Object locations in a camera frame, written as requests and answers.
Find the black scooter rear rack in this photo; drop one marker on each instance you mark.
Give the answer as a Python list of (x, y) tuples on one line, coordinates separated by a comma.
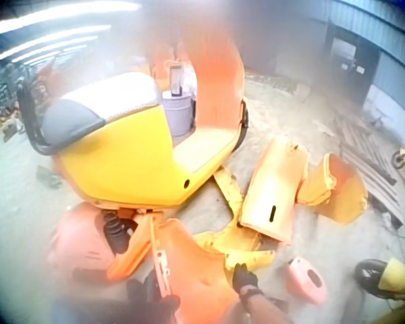
[(28, 114)]

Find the pink scooter rear fender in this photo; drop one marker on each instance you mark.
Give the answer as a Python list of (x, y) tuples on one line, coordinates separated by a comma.
[(77, 239)]

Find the black shock absorber spring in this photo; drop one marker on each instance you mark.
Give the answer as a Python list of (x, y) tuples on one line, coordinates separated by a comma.
[(116, 229)]

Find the wheel with yellow fender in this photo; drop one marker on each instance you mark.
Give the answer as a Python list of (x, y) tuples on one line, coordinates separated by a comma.
[(388, 278)]

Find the large orange scooter panel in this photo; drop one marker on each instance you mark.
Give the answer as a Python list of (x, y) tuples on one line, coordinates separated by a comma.
[(195, 270)]

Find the ceiling strip lights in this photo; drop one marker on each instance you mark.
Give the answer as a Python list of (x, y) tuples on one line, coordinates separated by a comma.
[(54, 37)]

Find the grey bucket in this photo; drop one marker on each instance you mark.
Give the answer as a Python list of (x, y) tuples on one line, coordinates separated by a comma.
[(178, 114)]

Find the person's left fingers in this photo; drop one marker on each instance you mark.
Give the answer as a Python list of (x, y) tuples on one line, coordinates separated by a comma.
[(170, 304)]

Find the small pink cover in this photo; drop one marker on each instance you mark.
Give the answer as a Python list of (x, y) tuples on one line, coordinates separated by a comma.
[(305, 280)]

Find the narrow orange side panel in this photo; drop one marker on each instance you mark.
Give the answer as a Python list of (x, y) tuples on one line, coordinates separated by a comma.
[(131, 249)]

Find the cluttered storage shelf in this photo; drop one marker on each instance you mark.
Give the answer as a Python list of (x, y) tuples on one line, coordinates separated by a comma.
[(1, 98)]

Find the yellow floor panel pieces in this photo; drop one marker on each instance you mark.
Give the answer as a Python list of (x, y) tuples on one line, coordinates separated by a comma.
[(229, 243)]

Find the person's right fingers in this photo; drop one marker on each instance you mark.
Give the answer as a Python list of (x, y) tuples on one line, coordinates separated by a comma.
[(240, 272)]

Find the yellow scooter body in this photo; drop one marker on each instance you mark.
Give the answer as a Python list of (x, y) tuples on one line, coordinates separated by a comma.
[(128, 162)]

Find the orange scooter front shield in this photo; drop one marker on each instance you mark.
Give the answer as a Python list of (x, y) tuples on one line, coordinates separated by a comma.
[(219, 84)]

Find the person's left hand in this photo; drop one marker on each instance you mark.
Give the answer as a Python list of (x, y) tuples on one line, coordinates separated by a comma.
[(145, 297)]

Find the wooden pallet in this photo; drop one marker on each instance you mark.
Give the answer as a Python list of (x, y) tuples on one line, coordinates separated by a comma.
[(368, 162)]

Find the curved yellow fender panel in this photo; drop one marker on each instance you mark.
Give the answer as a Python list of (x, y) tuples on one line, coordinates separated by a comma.
[(337, 192)]

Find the white bottle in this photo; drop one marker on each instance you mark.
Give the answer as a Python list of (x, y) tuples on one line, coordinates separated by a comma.
[(176, 79)]

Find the person's right hand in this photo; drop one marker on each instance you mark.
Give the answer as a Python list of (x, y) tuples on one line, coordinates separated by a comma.
[(244, 278)]

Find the long yellow flat panel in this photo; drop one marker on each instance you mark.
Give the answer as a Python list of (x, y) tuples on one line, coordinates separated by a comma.
[(273, 189)]

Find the dark doorway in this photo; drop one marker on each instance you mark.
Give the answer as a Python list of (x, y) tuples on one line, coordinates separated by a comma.
[(352, 67)]

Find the grey and white scooter seat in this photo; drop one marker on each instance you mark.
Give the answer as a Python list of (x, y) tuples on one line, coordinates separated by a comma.
[(101, 101)]

